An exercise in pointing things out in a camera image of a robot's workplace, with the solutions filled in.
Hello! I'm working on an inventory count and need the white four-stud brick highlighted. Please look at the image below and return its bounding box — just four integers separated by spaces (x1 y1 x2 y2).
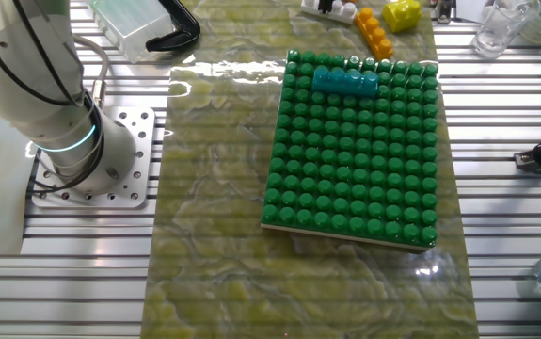
300 0 358 24

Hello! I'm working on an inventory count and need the clear glass cup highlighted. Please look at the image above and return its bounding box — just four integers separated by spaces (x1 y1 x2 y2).
470 0 541 58

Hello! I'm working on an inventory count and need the amber four-stud brick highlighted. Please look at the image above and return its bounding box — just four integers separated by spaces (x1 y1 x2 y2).
354 7 394 61

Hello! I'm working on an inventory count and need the translucent plastic box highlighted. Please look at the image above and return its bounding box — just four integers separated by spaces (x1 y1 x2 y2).
86 0 175 65

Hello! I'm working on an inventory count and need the teal four-stud brick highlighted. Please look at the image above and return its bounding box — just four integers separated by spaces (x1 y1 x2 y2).
311 65 380 99

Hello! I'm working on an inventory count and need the green studded baseplate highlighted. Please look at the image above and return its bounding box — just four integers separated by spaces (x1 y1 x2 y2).
260 49 440 250

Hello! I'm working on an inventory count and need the green marble pattern mat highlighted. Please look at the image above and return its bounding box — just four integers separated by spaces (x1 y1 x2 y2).
140 0 481 339

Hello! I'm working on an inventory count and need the gray arm power cable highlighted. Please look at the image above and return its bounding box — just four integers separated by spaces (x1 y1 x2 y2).
72 35 111 110

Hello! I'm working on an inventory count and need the black C-clamp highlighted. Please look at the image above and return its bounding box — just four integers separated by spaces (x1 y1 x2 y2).
145 0 201 53

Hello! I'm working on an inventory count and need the aluminium arm base plate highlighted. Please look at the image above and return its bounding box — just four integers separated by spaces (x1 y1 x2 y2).
28 105 156 209

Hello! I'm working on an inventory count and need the lime yellow square brick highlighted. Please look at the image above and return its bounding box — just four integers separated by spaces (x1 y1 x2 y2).
382 0 422 34

